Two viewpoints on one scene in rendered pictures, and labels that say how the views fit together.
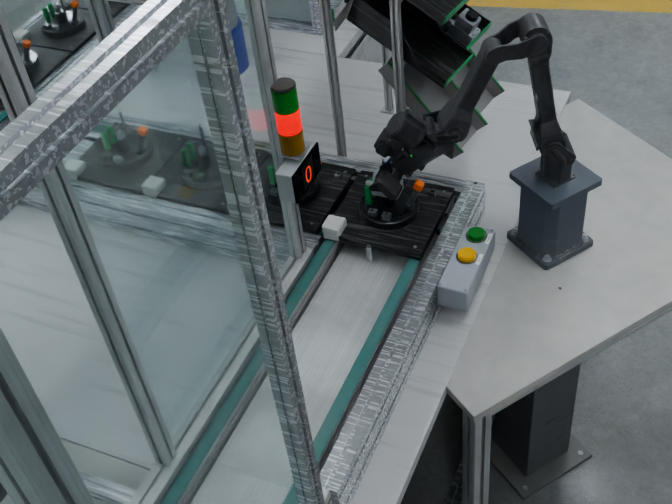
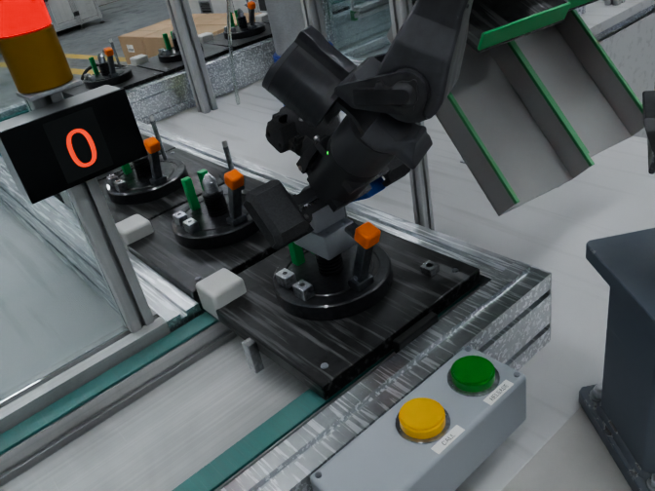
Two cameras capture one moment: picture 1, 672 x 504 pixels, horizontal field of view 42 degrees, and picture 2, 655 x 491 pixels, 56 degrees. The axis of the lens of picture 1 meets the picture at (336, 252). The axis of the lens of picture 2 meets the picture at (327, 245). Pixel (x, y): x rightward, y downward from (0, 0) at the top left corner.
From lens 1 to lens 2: 1.45 m
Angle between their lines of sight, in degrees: 24
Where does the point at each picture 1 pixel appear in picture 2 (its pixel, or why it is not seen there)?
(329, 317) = (98, 468)
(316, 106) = not seen: hidden behind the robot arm
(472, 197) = (510, 294)
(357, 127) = not seen: hidden behind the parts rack
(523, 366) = not seen: outside the picture
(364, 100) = (447, 147)
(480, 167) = (581, 256)
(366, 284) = (215, 419)
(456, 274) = (370, 461)
